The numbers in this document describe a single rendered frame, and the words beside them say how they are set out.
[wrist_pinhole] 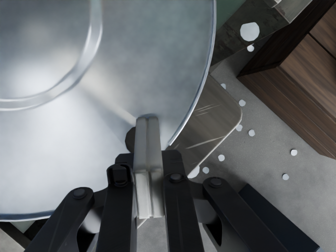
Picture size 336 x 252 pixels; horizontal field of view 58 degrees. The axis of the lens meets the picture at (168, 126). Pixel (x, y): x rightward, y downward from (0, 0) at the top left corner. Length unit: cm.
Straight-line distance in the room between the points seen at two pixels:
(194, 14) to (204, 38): 2
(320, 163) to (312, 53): 53
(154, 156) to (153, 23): 10
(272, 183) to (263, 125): 20
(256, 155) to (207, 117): 86
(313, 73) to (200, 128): 54
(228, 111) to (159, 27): 8
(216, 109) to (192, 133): 2
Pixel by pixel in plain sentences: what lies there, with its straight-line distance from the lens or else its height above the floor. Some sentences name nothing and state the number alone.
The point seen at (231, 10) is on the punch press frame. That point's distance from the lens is 38.
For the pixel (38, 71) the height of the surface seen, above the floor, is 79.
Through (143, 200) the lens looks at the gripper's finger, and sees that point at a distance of 16.
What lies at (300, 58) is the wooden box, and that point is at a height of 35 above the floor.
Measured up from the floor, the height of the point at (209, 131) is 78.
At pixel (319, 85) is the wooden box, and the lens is 75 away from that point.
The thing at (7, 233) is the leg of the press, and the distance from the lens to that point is 43.
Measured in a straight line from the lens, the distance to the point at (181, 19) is 23.
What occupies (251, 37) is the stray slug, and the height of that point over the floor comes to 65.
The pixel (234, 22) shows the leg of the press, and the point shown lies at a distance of 55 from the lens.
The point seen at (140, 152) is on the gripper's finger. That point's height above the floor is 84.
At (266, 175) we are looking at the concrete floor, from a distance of 111.
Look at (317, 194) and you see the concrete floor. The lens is 120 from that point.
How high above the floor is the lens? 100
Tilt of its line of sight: 84 degrees down
